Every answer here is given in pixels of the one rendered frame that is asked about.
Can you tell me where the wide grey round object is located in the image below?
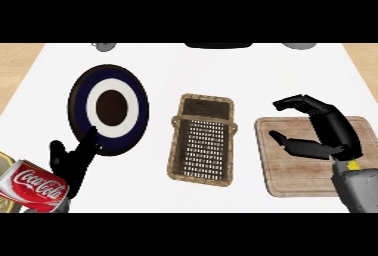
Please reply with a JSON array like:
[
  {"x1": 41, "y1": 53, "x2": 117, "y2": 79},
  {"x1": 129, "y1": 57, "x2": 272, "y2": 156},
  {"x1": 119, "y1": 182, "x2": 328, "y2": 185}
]
[{"x1": 281, "y1": 42, "x2": 320, "y2": 51}]

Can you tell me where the olive yellow round object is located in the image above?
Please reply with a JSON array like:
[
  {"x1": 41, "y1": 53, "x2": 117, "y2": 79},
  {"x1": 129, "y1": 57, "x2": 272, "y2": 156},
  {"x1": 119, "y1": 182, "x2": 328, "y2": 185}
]
[{"x1": 0, "y1": 151, "x2": 24, "y2": 214}]

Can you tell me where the brown wicker basket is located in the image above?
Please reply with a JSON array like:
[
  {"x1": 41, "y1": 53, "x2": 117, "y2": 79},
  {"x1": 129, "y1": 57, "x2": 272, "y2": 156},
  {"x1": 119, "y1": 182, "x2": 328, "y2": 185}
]
[{"x1": 166, "y1": 93, "x2": 240, "y2": 188}]

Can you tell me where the small grey round object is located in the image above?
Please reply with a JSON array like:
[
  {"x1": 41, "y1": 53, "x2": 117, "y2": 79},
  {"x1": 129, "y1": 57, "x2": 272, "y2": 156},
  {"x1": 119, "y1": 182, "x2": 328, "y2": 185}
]
[{"x1": 91, "y1": 42, "x2": 119, "y2": 53}]

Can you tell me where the black flat object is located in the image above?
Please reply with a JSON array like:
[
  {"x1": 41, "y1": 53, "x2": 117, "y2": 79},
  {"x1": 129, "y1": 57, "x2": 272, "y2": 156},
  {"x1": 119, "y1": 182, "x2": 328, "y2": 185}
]
[{"x1": 184, "y1": 42, "x2": 256, "y2": 50}]

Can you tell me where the blue white brown round plate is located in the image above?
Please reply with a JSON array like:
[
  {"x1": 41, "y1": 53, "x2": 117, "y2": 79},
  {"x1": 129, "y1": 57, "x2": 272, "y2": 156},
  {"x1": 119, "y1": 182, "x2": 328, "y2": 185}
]
[{"x1": 67, "y1": 63, "x2": 151, "y2": 157}]

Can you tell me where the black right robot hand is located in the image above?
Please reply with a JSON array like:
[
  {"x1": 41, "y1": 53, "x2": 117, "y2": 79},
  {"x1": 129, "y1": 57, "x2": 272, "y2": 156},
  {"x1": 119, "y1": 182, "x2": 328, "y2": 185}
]
[{"x1": 269, "y1": 94, "x2": 365, "y2": 162}]

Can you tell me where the wooden cutting board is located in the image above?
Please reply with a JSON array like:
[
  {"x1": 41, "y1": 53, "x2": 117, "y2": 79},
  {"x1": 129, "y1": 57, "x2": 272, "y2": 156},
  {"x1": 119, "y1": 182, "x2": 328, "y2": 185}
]
[{"x1": 253, "y1": 115, "x2": 378, "y2": 199}]

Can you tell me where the yellow lemon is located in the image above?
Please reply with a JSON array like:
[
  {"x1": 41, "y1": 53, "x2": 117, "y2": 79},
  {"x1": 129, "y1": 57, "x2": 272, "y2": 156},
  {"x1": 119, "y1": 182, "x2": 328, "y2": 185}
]
[{"x1": 346, "y1": 159, "x2": 362, "y2": 171}]

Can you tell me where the red soda can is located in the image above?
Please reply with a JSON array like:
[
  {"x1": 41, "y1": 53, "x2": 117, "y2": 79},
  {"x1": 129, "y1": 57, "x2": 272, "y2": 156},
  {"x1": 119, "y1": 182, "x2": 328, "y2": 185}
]
[{"x1": 0, "y1": 159, "x2": 72, "y2": 214}]

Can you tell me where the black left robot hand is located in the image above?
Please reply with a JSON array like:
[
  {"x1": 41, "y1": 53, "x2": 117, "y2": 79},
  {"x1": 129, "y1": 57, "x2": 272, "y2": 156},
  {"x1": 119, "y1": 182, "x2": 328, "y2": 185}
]
[{"x1": 48, "y1": 125, "x2": 104, "y2": 201}]

